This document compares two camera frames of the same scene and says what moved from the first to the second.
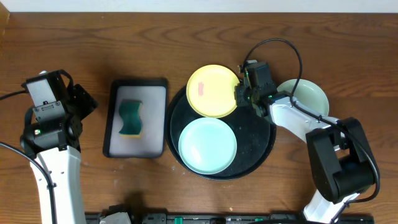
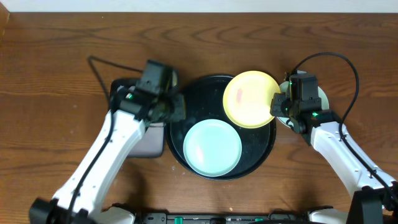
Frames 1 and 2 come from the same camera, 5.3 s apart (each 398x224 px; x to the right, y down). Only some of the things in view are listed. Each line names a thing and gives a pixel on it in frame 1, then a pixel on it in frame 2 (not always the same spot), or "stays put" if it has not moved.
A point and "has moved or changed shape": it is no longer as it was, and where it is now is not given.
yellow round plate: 210,92 has moved or changed shape
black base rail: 183,218 stays put
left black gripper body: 82,104 → 175,110
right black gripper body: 245,97 → 284,107
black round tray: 255,136 stays put
